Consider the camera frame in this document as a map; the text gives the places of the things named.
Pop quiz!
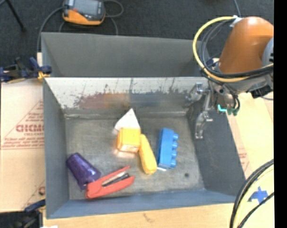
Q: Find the red stapler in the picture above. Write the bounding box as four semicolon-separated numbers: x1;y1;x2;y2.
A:
84;165;136;200

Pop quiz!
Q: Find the blue toy building brick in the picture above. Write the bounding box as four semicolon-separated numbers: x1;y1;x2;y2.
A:
156;127;180;170

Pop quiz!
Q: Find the grey metal bin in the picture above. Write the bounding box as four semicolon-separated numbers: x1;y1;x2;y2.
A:
40;32;248;219

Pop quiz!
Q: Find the purple cup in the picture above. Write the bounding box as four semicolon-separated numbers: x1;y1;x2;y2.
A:
66;152;102;191

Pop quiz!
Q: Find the yellow box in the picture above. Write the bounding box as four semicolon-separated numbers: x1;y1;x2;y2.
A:
116;127;142;154

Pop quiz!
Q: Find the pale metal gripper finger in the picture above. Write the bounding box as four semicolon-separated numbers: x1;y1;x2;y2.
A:
184;83;205;106
194;112;214;139

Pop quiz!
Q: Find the brown cardboard board, red print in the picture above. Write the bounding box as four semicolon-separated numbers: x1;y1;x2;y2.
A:
0;77;47;214

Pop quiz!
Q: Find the white triangular piece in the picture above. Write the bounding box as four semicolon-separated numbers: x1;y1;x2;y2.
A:
113;107;142;134

